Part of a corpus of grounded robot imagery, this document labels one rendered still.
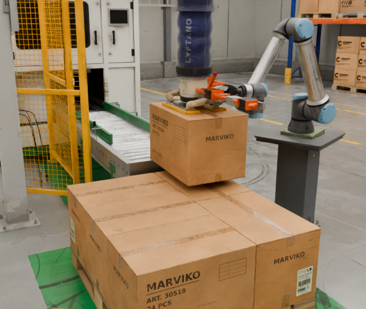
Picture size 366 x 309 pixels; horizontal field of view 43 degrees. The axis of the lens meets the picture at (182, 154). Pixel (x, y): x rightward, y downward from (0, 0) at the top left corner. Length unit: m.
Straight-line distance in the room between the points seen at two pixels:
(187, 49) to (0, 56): 1.41
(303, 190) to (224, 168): 0.84
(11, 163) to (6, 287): 1.04
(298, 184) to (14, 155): 2.13
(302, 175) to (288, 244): 1.16
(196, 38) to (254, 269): 1.38
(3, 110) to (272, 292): 2.29
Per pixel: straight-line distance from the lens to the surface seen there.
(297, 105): 3.36
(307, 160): 3.38
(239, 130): 2.80
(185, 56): 2.84
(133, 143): 3.90
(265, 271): 2.32
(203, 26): 2.83
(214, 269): 2.13
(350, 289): 3.04
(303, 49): 3.05
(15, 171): 3.73
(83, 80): 3.75
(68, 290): 2.94
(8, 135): 3.66
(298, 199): 3.49
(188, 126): 2.63
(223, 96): 2.60
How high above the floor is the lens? 1.54
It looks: 16 degrees down
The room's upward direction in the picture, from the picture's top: straight up
